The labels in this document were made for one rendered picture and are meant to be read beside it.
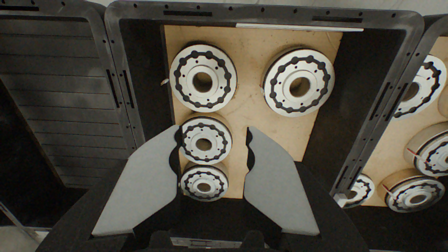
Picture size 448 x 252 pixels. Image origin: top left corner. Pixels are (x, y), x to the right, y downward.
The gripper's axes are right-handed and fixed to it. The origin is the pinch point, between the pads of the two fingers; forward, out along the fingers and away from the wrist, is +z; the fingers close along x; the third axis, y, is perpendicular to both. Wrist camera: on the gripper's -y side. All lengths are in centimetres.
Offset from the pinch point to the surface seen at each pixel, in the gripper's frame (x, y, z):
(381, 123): 19.5, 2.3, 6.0
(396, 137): 34.2, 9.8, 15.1
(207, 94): -1.4, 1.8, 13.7
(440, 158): 39.5, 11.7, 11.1
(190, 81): -3.9, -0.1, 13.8
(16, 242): -243, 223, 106
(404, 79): 19.5, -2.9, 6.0
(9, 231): -245, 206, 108
